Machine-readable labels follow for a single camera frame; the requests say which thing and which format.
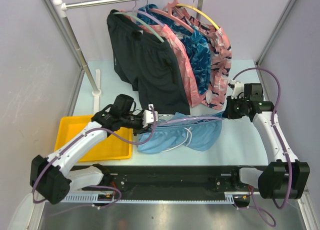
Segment lilac plastic hanger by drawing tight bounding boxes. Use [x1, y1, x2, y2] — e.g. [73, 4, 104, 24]
[156, 116, 223, 127]

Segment light blue mesh shorts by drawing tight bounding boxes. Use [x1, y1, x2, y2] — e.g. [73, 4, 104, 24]
[137, 112, 224, 154]

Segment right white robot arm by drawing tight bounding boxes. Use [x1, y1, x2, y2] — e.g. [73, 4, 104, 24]
[222, 80, 310, 200]

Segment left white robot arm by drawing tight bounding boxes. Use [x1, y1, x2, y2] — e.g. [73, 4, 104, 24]
[29, 94, 158, 205]

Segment pink navy patterned shorts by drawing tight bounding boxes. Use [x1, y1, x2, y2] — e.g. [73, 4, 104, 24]
[172, 10, 232, 110]

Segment black shorts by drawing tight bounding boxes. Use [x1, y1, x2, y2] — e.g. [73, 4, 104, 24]
[106, 9, 190, 115]

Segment blue floral shorts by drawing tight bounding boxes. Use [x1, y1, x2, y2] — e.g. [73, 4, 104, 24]
[139, 4, 211, 95]

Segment green plastic hanger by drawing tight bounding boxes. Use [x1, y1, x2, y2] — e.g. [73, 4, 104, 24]
[111, 10, 166, 44]

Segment yellow plastic hanger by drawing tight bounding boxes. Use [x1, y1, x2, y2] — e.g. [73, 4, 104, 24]
[173, 0, 221, 32]

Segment pink plastic hanger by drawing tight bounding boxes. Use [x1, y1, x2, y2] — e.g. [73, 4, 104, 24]
[149, 0, 196, 34]

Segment yellow plastic tray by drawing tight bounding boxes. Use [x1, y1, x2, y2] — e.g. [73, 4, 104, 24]
[54, 114, 133, 163]

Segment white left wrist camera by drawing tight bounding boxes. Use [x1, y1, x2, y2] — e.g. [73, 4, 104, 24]
[142, 104, 159, 127]

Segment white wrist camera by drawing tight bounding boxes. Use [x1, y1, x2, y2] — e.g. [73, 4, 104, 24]
[142, 104, 159, 127]
[228, 79, 245, 99]

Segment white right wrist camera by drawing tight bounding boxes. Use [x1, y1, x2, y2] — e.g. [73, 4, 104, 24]
[228, 79, 245, 99]

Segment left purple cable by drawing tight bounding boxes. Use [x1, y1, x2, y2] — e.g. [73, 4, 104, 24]
[31, 112, 161, 217]

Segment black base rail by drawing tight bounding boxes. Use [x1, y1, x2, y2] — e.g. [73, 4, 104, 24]
[81, 163, 271, 198]

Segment white slotted cable duct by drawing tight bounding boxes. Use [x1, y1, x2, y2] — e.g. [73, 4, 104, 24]
[62, 191, 250, 204]

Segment silver clothes rail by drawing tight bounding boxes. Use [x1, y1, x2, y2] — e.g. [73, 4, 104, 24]
[52, 0, 206, 96]

